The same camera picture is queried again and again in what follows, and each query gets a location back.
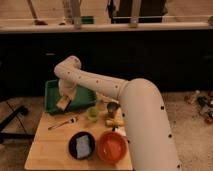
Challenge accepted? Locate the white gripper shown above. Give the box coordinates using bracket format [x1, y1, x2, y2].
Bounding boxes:
[58, 79, 77, 100]

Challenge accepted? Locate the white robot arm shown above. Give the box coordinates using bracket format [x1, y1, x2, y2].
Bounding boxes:
[54, 56, 182, 171]

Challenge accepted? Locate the green plastic tray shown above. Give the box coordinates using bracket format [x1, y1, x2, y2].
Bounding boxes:
[44, 79, 96, 115]

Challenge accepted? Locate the small green cup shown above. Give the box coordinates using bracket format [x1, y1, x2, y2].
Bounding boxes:
[87, 106, 99, 122]

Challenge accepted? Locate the dark metal cup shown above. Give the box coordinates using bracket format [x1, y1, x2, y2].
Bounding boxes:
[107, 102, 120, 118]

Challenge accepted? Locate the black stand base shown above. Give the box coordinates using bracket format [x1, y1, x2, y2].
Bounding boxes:
[0, 106, 34, 144]

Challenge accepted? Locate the blue sponge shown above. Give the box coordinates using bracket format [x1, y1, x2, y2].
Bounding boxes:
[76, 135, 91, 158]

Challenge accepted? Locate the green box on counter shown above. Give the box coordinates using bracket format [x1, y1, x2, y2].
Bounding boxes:
[81, 16, 94, 24]

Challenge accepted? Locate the orange bowl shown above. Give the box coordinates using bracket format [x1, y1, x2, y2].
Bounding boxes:
[97, 131, 127, 164]

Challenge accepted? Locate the clutter pile on floor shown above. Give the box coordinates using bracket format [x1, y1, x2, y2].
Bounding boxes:
[184, 90, 213, 124]

